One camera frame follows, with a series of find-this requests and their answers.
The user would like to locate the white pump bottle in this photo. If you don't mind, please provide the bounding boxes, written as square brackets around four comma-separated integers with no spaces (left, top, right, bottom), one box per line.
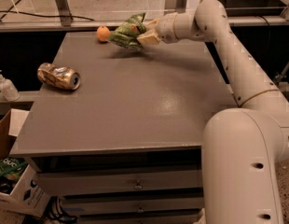
[0,70,20,102]

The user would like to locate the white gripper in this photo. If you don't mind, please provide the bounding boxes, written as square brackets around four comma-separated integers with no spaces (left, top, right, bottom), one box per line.
[137,13,178,45]

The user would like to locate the open cardboard box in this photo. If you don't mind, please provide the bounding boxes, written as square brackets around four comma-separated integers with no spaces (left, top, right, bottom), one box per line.
[0,109,50,217]

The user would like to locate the green jalapeno chip bag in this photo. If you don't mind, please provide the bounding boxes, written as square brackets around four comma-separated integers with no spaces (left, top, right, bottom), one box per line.
[107,13,146,50]

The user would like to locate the green package in box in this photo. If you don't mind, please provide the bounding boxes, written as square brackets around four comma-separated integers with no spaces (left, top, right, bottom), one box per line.
[0,157,28,181]

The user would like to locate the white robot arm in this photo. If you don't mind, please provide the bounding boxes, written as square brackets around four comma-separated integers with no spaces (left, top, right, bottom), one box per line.
[137,0,289,224]

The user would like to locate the crushed gold soda can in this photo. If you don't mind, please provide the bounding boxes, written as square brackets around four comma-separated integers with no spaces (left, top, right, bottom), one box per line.
[37,63,81,91]

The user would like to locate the grey metal rail frame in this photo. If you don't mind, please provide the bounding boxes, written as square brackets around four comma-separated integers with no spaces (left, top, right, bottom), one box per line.
[0,0,289,34]

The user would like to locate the grey drawer cabinet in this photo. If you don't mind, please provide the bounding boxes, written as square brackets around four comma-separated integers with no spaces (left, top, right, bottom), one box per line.
[12,33,234,224]

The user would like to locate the black cable on floor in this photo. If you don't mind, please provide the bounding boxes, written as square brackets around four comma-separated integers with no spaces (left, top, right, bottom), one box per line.
[0,0,95,22]

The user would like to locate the orange fruit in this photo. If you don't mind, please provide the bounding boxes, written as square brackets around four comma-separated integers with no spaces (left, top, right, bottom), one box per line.
[96,26,110,42]

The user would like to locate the black cables under cabinet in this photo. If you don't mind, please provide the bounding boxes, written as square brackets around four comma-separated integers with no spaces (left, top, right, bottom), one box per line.
[46,196,78,224]

